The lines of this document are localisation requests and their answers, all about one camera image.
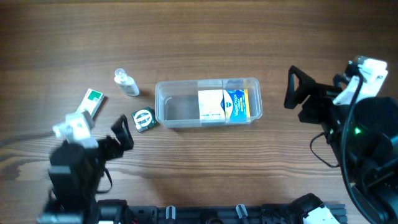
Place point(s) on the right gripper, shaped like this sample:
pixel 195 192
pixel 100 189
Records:
pixel 313 98

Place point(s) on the white blue medicine box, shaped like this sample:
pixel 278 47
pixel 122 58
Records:
pixel 211 104

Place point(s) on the clear plastic container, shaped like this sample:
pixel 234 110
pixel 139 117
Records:
pixel 176 102

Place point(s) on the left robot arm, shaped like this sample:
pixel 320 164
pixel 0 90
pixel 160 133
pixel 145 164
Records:
pixel 75 173

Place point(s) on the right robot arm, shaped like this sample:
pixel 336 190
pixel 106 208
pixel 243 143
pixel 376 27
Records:
pixel 361 132

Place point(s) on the blue yellow VapoDrops box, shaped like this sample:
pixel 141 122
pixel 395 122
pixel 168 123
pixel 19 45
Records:
pixel 236 105

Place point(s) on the white plastic bottle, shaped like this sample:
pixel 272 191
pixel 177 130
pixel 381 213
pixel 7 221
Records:
pixel 126 83

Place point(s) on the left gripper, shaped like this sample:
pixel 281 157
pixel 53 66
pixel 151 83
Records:
pixel 109 147

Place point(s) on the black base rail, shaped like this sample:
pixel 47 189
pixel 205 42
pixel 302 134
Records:
pixel 264 214

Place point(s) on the green round floss pack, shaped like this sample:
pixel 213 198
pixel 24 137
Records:
pixel 144 119

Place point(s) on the white green medicine box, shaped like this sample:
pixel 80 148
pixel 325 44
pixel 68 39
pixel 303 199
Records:
pixel 91 102

